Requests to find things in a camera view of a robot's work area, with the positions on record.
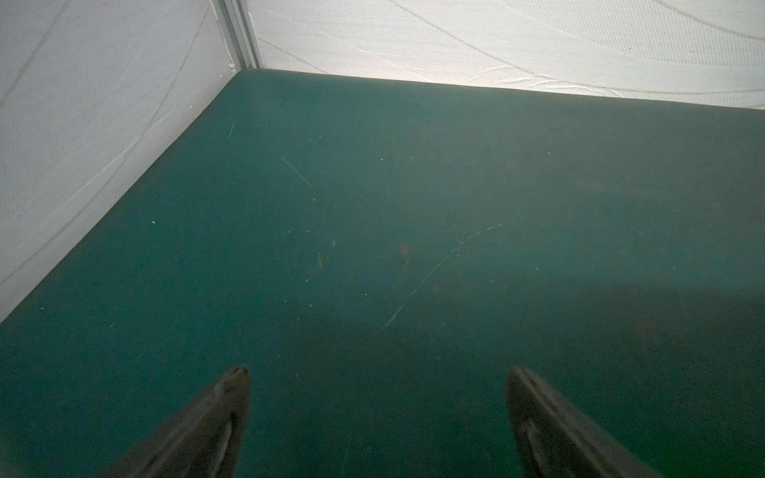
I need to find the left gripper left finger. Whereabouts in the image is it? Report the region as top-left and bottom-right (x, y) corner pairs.
(97, 366), (251, 478)

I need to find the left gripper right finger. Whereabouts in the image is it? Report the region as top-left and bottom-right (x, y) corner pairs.
(506, 366), (661, 478)

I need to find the dark green table mat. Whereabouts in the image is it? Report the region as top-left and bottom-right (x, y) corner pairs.
(1, 71), (764, 477)

